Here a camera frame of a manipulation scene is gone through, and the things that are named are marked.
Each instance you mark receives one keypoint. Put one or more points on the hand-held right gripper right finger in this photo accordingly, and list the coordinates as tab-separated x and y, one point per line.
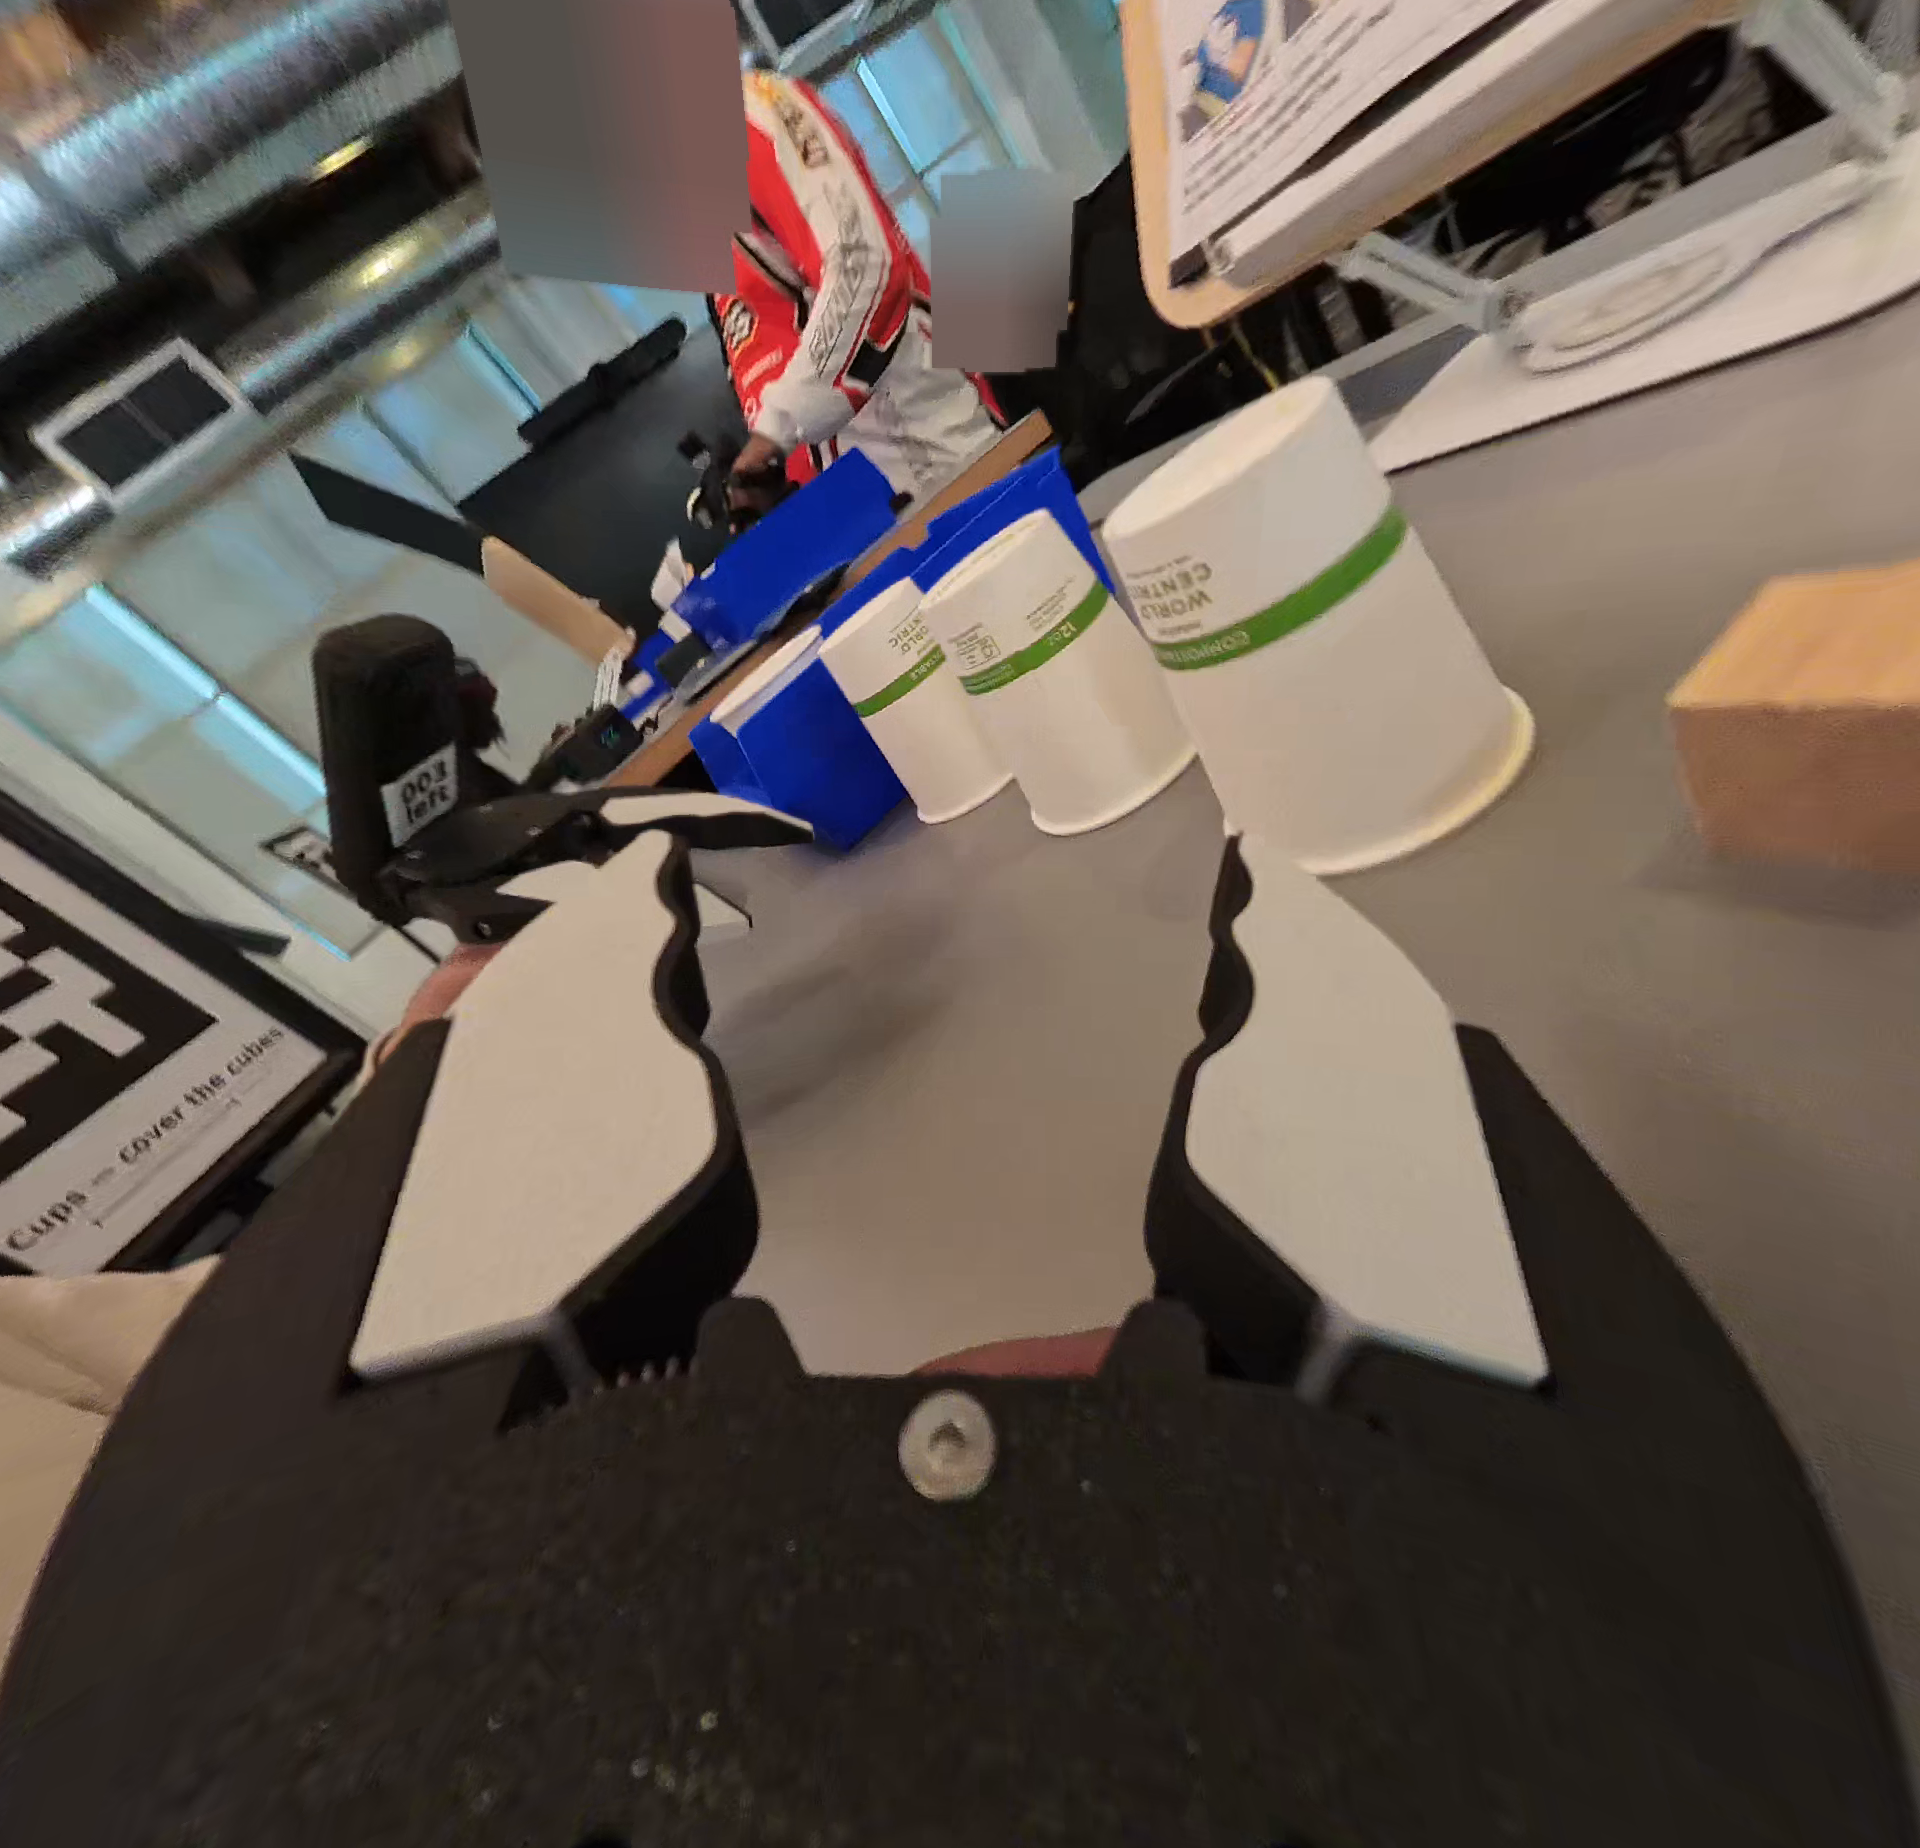
1349	1129

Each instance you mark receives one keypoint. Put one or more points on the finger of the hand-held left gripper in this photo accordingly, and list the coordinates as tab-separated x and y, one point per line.
706	826
726	910

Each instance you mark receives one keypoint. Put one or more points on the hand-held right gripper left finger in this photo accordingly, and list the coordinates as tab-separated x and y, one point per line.
556	1129

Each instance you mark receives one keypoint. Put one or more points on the blue plastic bin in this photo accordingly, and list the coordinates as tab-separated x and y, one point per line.
811	766
781	557

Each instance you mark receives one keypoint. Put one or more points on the person's left hand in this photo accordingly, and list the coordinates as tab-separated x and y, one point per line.
450	978

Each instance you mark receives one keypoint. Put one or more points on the black digital timer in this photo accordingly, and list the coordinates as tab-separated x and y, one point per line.
607	738

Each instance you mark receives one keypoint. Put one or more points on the wooden edge background table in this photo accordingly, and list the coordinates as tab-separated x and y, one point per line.
556	611

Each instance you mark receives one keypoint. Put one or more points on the framed black white sign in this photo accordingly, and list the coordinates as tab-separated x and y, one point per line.
149	1113

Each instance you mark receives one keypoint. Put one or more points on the person's cream hoodie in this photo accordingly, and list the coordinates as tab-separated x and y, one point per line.
74	1339

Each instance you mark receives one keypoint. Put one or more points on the wooden cube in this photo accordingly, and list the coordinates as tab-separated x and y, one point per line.
1800	738

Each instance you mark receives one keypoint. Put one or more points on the wooden instruction board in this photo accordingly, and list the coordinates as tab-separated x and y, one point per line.
1148	153

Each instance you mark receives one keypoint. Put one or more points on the printed instruction sheet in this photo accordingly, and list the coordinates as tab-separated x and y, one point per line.
1349	95

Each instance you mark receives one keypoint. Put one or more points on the metal stand bracket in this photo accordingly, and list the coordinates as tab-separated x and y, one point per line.
1817	73

